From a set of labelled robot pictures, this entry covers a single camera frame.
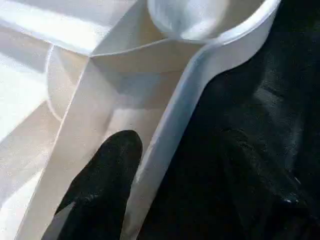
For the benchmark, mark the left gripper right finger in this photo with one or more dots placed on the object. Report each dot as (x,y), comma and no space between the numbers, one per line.
(265,200)

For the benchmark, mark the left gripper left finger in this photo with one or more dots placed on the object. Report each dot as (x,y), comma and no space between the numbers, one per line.
(100,190)

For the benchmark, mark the black work mat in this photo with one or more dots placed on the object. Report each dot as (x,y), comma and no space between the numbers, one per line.
(260,100)

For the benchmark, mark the white plastic table top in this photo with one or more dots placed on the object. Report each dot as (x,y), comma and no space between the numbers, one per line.
(125,75)

